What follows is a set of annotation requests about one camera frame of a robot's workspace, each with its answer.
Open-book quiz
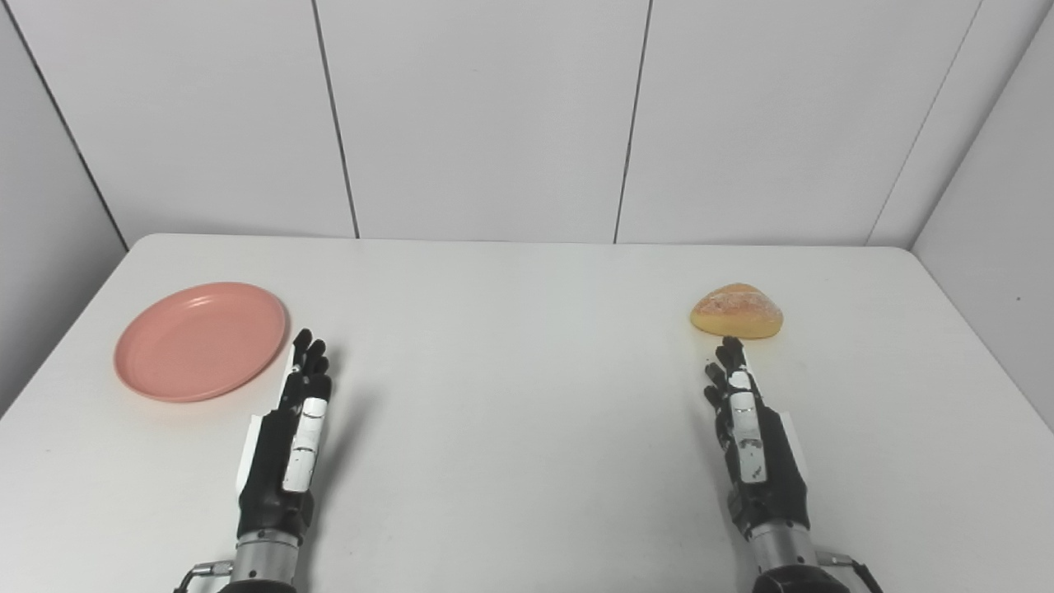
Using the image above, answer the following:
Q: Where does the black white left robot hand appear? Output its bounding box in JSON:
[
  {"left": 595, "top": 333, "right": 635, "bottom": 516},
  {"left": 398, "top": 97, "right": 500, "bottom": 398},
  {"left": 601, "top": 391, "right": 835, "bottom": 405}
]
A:
[{"left": 236, "top": 329, "right": 334, "bottom": 544}]

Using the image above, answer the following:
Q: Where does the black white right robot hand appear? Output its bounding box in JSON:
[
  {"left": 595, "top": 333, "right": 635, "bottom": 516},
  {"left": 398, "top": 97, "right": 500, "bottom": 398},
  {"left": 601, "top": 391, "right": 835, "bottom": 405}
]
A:
[{"left": 704, "top": 336, "right": 812, "bottom": 540}]

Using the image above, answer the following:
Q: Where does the pink round plate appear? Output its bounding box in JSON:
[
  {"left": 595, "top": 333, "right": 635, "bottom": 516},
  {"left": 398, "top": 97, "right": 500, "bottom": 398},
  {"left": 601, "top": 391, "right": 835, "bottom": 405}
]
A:
[{"left": 114, "top": 282, "right": 288, "bottom": 404}]

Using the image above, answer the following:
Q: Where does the golden bread roll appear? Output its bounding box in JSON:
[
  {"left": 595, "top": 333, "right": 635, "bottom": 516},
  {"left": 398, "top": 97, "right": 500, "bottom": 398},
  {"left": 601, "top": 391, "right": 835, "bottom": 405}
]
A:
[{"left": 690, "top": 283, "right": 784, "bottom": 339}]

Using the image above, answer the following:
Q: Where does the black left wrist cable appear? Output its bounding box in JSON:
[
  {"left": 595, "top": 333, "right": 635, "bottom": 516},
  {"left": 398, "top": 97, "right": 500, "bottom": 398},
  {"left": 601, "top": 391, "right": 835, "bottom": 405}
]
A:
[{"left": 173, "top": 560, "right": 236, "bottom": 593}]

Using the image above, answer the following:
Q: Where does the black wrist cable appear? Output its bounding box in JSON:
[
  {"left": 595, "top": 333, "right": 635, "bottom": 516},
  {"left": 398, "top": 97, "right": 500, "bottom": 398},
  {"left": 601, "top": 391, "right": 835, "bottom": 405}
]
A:
[
  {"left": 173, "top": 560, "right": 236, "bottom": 593},
  {"left": 819, "top": 552, "right": 884, "bottom": 593}
]

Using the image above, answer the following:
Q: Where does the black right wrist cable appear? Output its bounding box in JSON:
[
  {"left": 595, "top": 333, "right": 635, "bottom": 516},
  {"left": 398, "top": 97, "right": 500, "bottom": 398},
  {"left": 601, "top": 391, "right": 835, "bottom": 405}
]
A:
[{"left": 819, "top": 552, "right": 884, "bottom": 593}]

